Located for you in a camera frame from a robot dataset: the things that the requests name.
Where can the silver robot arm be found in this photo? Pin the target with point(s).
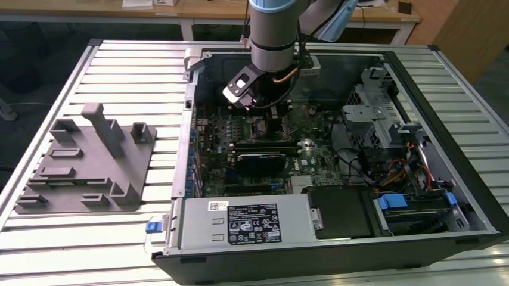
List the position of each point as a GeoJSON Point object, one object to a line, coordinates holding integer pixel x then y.
{"type": "Point", "coordinates": [273, 35]}

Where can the CPU socket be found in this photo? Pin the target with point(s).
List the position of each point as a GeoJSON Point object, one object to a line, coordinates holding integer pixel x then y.
{"type": "Point", "coordinates": [258, 131]}

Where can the black RAM slot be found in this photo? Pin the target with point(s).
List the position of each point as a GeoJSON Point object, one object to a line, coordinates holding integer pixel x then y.
{"type": "Point", "coordinates": [293, 153]}
{"type": "Point", "coordinates": [266, 149]}
{"type": "Point", "coordinates": [266, 143]}
{"type": "Point", "coordinates": [266, 146]}

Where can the black graphics card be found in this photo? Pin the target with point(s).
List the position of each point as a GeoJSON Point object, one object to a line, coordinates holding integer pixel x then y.
{"type": "Point", "coordinates": [261, 164]}

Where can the perforated metal drive cage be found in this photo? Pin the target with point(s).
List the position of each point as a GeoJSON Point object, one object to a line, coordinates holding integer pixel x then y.
{"type": "Point", "coordinates": [367, 119]}

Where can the silver chipset heat sink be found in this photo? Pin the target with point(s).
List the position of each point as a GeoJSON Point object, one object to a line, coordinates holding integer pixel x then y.
{"type": "Point", "coordinates": [302, 182]}

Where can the green motherboard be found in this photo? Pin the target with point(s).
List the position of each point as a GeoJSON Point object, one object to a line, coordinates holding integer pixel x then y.
{"type": "Point", "coordinates": [217, 178]}

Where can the wooden desk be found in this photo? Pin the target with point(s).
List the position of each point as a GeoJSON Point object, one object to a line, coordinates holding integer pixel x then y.
{"type": "Point", "coordinates": [381, 16]}

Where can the white paper box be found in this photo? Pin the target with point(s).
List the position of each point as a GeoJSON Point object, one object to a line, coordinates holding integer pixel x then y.
{"type": "Point", "coordinates": [137, 3]}
{"type": "Point", "coordinates": [165, 2]}

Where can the small black box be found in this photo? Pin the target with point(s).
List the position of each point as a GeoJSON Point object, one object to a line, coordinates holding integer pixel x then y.
{"type": "Point", "coordinates": [405, 7]}

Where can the grey parts rack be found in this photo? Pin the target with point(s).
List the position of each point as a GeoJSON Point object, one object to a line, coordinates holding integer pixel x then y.
{"type": "Point", "coordinates": [127, 175]}

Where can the silver power supply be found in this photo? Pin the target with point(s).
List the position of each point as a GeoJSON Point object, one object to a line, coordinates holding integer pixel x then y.
{"type": "Point", "coordinates": [200, 226]}

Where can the hard disk in blue carrier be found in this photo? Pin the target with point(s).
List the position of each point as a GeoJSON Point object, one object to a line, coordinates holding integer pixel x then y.
{"type": "Point", "coordinates": [392, 202]}

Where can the blue case latch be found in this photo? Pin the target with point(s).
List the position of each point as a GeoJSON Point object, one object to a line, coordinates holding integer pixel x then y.
{"type": "Point", "coordinates": [154, 228]}

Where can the wooden cabinet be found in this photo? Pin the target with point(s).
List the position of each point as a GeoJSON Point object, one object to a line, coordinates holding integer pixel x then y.
{"type": "Point", "coordinates": [469, 29]}

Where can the small blue plastic latch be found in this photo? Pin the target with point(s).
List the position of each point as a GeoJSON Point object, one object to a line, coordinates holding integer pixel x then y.
{"type": "Point", "coordinates": [451, 199]}

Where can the black PC case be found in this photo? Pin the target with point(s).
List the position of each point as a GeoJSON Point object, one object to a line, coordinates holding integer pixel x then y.
{"type": "Point", "coordinates": [278, 268]}

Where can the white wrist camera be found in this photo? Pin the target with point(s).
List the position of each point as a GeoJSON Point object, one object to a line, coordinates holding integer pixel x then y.
{"type": "Point", "coordinates": [234, 92]}

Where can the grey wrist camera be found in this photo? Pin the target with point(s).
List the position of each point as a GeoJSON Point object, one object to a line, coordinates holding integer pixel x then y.
{"type": "Point", "coordinates": [310, 71]}

